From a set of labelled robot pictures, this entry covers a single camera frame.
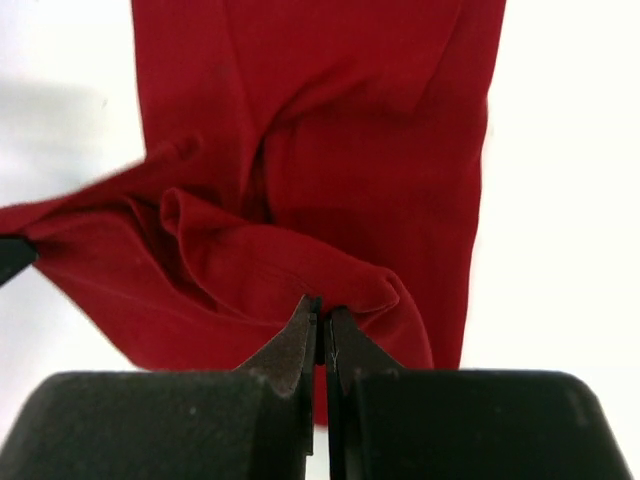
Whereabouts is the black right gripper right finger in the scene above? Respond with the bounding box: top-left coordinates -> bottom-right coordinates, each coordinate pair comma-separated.
324,306 -> 405,479

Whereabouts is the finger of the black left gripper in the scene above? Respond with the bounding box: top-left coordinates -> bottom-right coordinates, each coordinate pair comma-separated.
0,237 -> 39,286

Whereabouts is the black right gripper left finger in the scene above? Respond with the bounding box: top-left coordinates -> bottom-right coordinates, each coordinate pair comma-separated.
236,295 -> 322,479

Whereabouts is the red t shirt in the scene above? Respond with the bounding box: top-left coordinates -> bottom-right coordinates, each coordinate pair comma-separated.
0,0 -> 509,374

